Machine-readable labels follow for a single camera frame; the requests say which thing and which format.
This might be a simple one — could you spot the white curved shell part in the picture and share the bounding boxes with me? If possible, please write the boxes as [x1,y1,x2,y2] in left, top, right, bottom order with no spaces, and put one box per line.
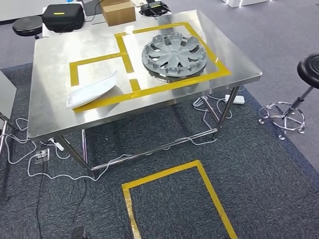
[67,71,118,110]

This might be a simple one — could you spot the steel workbench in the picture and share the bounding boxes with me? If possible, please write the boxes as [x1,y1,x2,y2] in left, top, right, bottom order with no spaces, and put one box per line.
[27,9,262,172]

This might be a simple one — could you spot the yellow floor tape square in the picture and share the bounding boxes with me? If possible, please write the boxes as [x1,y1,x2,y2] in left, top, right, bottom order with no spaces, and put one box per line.
[122,160,239,239]

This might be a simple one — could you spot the grey plastic wheel hubcap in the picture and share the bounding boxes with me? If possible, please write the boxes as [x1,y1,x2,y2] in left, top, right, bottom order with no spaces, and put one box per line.
[141,31,208,83]

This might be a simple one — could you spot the yellow tape double rectangle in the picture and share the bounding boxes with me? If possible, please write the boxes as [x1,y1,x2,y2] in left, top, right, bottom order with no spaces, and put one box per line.
[70,21,232,114]

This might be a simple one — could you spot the white power strip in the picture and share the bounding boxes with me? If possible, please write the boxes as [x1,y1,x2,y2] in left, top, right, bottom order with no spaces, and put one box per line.
[48,137,65,152]
[225,94,246,105]

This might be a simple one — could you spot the black router device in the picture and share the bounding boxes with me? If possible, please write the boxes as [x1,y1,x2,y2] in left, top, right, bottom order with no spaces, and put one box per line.
[138,0,172,17]

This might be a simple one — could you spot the cardboard box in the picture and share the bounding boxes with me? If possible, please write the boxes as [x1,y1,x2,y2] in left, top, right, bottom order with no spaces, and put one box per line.
[101,0,137,27]

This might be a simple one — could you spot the white desk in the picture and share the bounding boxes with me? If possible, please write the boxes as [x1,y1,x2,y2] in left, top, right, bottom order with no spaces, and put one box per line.
[41,0,150,37]

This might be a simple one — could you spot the metal floor socket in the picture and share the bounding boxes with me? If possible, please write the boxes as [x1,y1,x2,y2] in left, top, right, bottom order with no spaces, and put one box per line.
[35,149,51,165]

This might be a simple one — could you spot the black bag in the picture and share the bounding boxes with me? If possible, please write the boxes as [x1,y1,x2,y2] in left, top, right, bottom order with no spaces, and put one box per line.
[42,3,85,34]

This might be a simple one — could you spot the black round stool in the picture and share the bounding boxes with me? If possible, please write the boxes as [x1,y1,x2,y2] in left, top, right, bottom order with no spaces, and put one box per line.
[12,15,43,39]

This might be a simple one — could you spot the black stool chrome base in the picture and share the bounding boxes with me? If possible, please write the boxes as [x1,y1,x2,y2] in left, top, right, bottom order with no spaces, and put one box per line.
[258,53,319,141]

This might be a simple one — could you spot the steel table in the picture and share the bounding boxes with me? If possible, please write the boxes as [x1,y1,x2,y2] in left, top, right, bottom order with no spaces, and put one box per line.
[0,71,17,159]

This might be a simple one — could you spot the black laptop cable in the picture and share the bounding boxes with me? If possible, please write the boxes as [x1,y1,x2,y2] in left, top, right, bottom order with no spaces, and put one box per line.
[60,0,104,34]

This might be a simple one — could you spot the white floor cable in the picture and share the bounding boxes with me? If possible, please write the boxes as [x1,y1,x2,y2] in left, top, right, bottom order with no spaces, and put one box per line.
[26,86,246,182]
[0,118,72,166]

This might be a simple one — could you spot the black floor cable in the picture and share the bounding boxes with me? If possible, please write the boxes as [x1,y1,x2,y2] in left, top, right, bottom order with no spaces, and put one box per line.
[36,158,49,239]

